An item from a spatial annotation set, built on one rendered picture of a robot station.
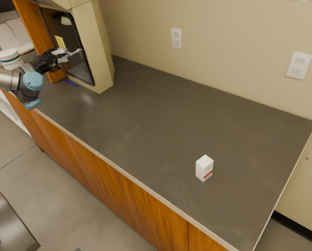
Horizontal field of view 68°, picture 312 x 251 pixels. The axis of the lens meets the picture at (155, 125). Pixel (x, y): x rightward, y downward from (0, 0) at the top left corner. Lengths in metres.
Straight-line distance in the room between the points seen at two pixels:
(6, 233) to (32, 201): 1.32
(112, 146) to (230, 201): 0.54
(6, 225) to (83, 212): 1.09
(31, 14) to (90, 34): 0.39
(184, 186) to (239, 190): 0.19
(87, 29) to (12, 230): 0.92
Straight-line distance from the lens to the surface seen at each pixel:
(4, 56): 1.90
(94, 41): 1.31
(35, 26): 1.56
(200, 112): 1.17
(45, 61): 1.26
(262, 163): 0.99
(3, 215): 1.05
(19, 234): 0.97
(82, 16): 1.26
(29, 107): 1.18
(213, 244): 0.96
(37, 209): 2.24
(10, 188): 2.52
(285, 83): 1.21
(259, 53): 1.19
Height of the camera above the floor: 1.68
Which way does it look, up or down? 42 degrees down
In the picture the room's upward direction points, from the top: 8 degrees counter-clockwise
